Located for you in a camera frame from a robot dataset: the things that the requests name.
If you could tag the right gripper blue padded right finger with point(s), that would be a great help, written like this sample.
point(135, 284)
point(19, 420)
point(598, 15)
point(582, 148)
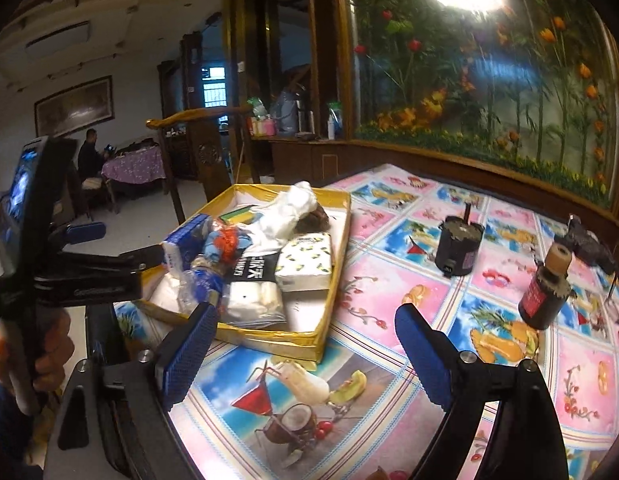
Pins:
point(432, 356)

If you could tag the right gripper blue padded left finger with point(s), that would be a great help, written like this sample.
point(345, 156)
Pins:
point(181, 354)

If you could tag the blue white patterned bag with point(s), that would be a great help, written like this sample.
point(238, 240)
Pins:
point(202, 283)

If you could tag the black label sponge pack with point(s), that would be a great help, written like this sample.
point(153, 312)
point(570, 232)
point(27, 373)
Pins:
point(252, 298)

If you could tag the blue tissue pack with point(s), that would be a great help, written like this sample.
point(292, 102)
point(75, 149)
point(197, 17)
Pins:
point(185, 243)

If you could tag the orange blue scrubber bundle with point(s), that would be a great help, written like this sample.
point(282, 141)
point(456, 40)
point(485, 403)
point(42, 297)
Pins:
point(225, 243)

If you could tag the striped sponge pack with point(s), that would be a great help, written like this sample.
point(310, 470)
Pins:
point(246, 214)

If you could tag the lemon print tissue pack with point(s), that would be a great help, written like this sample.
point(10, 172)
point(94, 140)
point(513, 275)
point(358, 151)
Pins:
point(305, 263)

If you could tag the white towel cloth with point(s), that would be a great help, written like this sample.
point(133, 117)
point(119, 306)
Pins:
point(276, 221)

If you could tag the person's left hand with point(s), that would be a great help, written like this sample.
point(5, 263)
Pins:
point(58, 347)

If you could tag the colourful fruit print tablecloth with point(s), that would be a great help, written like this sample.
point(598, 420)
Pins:
point(361, 413)

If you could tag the black motor with beige gear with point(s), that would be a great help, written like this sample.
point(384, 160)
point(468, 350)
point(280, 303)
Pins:
point(549, 289)

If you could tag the black motor with shaft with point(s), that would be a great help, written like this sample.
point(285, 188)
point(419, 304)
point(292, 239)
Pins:
point(459, 244)

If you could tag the yellow cardboard tray box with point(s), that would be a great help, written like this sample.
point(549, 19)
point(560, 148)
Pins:
point(303, 336)

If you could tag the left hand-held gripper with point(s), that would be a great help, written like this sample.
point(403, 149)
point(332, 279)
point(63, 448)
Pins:
point(39, 275)

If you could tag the brown pine cone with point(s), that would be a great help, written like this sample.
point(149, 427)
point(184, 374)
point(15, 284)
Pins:
point(315, 221)

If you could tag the purple cloth side table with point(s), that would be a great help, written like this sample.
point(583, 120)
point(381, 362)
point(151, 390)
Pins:
point(138, 167)

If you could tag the seated person in black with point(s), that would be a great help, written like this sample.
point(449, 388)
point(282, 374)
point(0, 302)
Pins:
point(90, 162)

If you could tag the wooden chair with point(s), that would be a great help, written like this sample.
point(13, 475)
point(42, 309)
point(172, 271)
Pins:
point(204, 141)

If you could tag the blue kettle on counter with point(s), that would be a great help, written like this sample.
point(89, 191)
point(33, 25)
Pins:
point(284, 111)

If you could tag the flower mural glass panel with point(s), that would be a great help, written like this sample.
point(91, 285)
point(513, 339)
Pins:
point(528, 85)

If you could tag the purple frame eyeglasses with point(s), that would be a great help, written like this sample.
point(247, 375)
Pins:
point(611, 304)

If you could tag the framed wall painting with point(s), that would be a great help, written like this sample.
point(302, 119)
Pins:
point(76, 108)

